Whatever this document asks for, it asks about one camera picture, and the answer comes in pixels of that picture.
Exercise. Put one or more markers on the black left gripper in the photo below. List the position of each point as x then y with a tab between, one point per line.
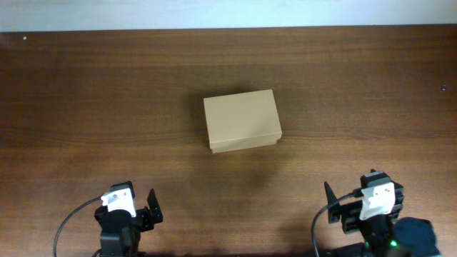
143	215

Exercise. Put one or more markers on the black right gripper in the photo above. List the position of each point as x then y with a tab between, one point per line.
349	213

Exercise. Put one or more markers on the brown cardboard box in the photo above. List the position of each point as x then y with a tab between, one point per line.
241	121

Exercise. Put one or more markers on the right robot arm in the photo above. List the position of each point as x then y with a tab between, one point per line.
405	237

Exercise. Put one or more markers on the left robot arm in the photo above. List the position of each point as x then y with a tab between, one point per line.
124	243

